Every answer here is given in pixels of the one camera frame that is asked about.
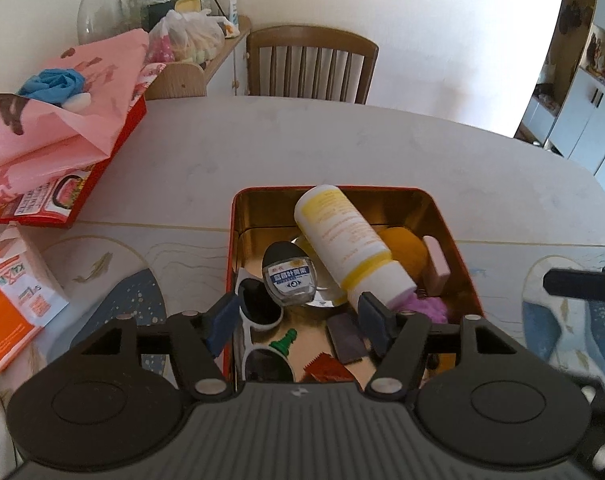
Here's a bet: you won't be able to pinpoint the orange and white packet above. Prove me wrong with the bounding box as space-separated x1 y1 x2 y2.
0 226 70 376

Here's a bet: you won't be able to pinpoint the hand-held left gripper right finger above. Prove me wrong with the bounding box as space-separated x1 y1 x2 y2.
357 291 529 402

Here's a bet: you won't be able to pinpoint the white sunglasses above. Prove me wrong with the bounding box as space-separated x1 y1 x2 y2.
234 268 296 384

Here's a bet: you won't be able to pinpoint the green plastic piece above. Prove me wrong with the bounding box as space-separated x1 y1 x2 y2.
268 328 300 359

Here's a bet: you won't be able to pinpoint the orange fruit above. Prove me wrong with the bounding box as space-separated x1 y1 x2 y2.
377 226 429 282

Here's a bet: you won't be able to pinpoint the red cardboard box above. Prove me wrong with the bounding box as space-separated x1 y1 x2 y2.
0 94 148 225

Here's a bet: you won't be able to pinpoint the white and yellow bottle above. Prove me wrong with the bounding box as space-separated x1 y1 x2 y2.
293 184 418 308

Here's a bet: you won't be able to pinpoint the plastic bag with snacks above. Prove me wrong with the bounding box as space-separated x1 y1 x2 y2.
147 8 226 64

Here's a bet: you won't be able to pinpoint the wooden chair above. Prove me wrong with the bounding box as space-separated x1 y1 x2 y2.
245 24 380 105

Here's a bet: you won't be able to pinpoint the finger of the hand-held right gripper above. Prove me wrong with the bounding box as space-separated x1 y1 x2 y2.
541 255 605 306

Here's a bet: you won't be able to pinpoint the glass vase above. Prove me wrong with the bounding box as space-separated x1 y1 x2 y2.
77 0 144 44

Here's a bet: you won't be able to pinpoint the purple grey block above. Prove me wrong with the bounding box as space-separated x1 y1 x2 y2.
325 312 366 363

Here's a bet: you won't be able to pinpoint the pink eraser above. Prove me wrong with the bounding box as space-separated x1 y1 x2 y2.
421 234 452 294

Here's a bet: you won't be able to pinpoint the pink printed paper bag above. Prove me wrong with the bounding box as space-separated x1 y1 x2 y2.
0 28 166 219

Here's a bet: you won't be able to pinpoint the red foil packet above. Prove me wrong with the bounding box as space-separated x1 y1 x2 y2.
303 352 356 385

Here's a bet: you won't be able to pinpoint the purple plush toy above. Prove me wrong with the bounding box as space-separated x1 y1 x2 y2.
391 292 448 324

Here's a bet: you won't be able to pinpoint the blue cloth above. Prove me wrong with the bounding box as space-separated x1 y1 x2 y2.
16 68 86 106

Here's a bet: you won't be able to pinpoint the eye drop bottle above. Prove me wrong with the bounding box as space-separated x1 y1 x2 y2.
262 241 312 307

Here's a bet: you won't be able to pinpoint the red tin box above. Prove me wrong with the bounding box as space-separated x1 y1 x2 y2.
224 184 483 392

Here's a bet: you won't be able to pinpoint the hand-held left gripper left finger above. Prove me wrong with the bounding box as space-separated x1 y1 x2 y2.
70 292 242 402

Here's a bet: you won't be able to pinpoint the round metal tin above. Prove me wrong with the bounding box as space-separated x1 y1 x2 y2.
289 234 351 308

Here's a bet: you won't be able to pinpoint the white sideboard with wooden top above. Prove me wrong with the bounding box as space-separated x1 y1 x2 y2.
201 14 252 97

